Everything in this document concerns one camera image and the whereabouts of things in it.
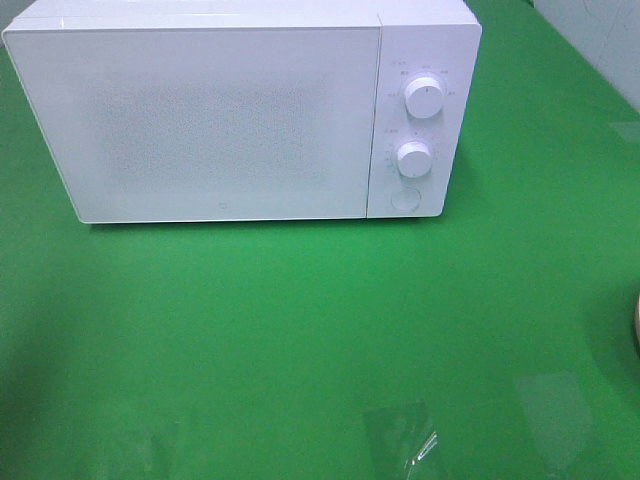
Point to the clear tape patch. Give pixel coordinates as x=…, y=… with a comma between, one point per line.
x=403, y=442
x=558, y=416

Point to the white microwave knob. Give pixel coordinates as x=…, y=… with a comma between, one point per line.
x=424, y=96
x=414, y=159

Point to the white microwave oven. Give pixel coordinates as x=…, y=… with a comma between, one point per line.
x=416, y=37

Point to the pink round plate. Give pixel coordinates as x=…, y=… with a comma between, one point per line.
x=635, y=322

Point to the round white door button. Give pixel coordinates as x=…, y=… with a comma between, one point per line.
x=406, y=199

